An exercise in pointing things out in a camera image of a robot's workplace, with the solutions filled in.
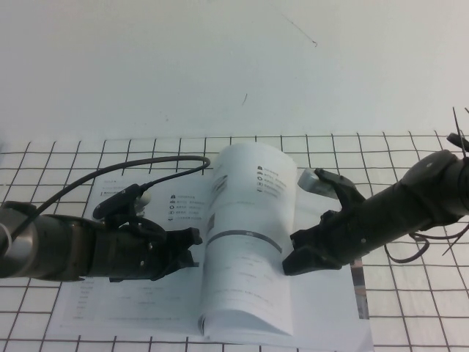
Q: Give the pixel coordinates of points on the left black camera bracket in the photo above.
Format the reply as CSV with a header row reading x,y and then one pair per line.
x,y
115,198

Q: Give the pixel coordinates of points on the white black-grid tablecloth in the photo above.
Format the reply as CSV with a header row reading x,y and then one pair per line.
x,y
403,311

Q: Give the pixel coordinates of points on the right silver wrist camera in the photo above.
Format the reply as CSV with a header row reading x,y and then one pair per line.
x,y
311,183

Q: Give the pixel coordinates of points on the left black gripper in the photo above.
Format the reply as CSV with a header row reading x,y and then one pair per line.
x,y
124,256

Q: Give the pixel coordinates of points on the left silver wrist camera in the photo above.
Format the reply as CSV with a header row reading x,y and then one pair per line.
x,y
144,199

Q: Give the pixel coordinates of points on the black camera bracket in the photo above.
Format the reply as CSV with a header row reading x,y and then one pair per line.
x,y
115,198
344,187

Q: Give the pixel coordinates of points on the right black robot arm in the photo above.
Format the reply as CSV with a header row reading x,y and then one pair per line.
x,y
414,205

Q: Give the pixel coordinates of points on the right black camera bracket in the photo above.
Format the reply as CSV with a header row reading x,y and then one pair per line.
x,y
344,187

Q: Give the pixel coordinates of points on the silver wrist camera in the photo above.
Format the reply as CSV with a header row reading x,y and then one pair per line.
x,y
311,183
144,199

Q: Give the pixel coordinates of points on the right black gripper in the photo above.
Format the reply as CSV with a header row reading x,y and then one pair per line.
x,y
344,238

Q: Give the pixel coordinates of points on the white product catalogue book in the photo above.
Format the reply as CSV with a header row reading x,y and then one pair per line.
x,y
253,205

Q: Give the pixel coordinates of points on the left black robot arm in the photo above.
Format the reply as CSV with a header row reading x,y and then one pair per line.
x,y
55,245

